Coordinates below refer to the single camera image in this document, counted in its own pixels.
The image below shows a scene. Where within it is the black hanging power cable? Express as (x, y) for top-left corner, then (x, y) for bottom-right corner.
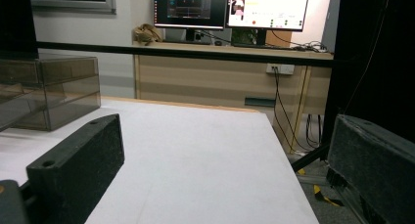
(272, 67), (314, 154)

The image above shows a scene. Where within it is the yellow black floor tape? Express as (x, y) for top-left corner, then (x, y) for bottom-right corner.
(296, 167), (345, 208)

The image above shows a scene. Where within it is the tan crumpled bag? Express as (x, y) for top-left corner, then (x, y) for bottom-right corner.
(132, 22), (163, 46)

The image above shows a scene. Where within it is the smoky clear plastic drawer organizer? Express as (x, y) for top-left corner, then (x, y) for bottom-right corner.
(0, 53), (102, 133)

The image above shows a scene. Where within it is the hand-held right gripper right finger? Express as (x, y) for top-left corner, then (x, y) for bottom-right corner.
(326, 113), (415, 224)

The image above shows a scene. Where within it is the bright-screen computer monitor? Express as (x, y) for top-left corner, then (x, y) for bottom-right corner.
(226, 0), (311, 32)

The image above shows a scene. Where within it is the white wall power socket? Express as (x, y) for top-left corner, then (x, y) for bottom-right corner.
(265, 63), (296, 76)

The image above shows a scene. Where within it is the dark-screen computer monitor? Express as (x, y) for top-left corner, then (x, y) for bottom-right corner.
(153, 0), (229, 31)

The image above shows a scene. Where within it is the black curtain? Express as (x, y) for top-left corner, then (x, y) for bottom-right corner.
(321, 0), (415, 161)

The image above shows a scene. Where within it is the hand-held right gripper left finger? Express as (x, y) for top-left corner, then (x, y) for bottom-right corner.
(25, 113), (125, 224)

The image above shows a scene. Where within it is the light wooden desk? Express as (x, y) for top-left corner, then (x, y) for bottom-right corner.
(132, 40), (335, 154)

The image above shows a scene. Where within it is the black horizontal frame bar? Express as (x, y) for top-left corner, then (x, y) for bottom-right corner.
(36, 41), (335, 68)

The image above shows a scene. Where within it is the black slanted stand leg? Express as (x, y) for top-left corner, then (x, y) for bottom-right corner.
(291, 143), (331, 173)

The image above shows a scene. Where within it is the grey framed wall board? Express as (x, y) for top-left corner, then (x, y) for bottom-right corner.
(28, 0), (117, 16)

